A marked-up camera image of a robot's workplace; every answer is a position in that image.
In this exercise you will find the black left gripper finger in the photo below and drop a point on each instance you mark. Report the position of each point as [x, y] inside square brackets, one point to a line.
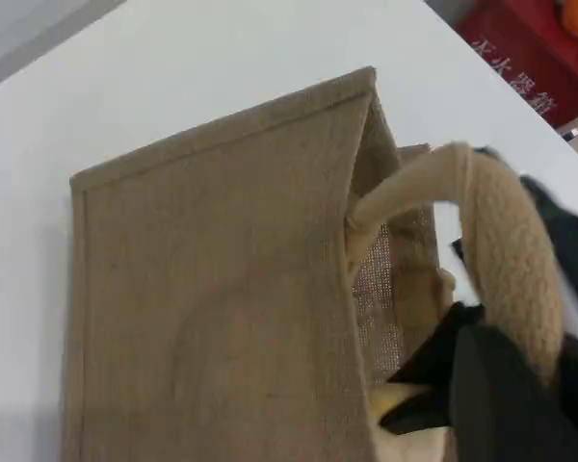
[566, 216]
[510, 414]

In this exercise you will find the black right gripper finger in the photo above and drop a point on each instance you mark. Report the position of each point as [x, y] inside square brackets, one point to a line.
[438, 351]
[428, 409]

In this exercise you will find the round egg yolk pastry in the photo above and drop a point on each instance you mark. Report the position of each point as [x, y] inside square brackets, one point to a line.
[385, 399]

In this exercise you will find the brown jute tote bag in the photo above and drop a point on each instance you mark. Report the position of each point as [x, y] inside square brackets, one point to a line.
[212, 289]

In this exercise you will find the red box with white lettering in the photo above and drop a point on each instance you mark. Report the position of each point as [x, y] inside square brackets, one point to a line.
[510, 33]

